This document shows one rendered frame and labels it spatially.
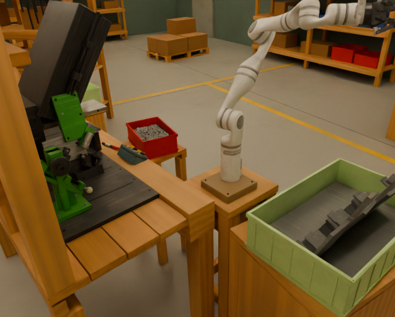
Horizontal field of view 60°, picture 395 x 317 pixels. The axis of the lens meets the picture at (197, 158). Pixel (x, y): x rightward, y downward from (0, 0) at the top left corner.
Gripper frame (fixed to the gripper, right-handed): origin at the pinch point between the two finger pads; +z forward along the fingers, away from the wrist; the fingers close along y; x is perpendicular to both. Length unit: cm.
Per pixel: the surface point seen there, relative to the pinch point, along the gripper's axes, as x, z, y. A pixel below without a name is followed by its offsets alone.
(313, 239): 22, -25, 76
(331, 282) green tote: 33, -21, 85
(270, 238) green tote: 19, -39, 79
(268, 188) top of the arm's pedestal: -22, -38, 71
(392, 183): 17, -2, 56
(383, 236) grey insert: 3, 4, 79
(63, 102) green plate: -7, -132, 37
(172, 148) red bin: -57, -93, 61
